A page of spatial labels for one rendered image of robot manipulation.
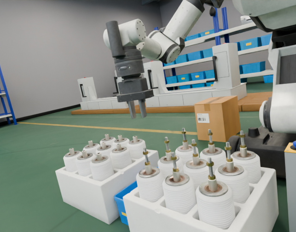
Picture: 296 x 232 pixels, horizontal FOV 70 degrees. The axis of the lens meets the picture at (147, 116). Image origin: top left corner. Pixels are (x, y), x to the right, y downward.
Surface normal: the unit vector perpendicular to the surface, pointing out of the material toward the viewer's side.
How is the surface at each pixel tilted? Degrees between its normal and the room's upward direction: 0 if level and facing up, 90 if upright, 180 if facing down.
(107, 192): 90
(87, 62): 90
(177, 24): 81
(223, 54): 90
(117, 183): 90
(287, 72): 64
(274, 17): 142
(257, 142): 45
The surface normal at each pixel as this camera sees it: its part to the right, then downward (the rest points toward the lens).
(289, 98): -0.62, -0.44
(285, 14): -0.29, 0.91
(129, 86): -0.35, 0.23
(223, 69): -0.67, 0.25
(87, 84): 0.73, 0.00
